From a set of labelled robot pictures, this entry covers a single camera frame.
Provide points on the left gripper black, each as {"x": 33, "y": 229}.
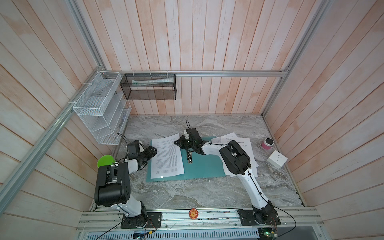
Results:
{"x": 151, "y": 154}

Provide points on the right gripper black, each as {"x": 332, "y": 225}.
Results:
{"x": 180, "y": 143}

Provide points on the silver folder clip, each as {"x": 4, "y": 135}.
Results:
{"x": 189, "y": 157}

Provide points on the printed paper sheet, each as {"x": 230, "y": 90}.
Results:
{"x": 168, "y": 161}
{"x": 224, "y": 139}
{"x": 245, "y": 143}

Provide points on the teal paper folder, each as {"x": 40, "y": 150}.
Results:
{"x": 203, "y": 166}

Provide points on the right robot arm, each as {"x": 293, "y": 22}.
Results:
{"x": 238, "y": 163}

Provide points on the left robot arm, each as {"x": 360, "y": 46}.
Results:
{"x": 113, "y": 187}

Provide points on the green plastic goblet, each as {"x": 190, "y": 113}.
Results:
{"x": 106, "y": 160}

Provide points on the red round sticker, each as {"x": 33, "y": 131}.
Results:
{"x": 193, "y": 213}

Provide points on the pink cylindrical speaker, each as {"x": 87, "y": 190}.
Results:
{"x": 268, "y": 143}

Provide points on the white power socket cube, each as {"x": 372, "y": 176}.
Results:
{"x": 277, "y": 159}

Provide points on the black mesh wall basket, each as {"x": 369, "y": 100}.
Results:
{"x": 148, "y": 87}

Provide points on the white wire mesh shelf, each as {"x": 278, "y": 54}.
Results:
{"x": 103, "y": 109}

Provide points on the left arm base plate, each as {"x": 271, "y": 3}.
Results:
{"x": 151, "y": 220}

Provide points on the aluminium front rail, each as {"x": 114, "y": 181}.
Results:
{"x": 210, "y": 218}

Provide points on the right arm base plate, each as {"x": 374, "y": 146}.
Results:
{"x": 258, "y": 218}

